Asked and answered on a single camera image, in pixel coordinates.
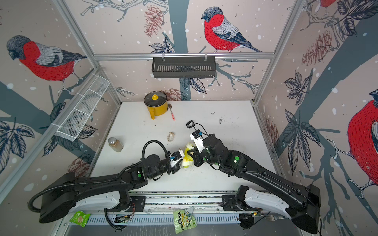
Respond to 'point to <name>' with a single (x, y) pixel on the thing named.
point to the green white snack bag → (184, 219)
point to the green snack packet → (80, 218)
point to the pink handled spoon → (170, 106)
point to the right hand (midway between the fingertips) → (189, 150)
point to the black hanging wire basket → (184, 67)
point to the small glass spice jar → (116, 145)
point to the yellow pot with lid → (156, 103)
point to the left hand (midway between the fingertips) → (188, 153)
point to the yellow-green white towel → (188, 161)
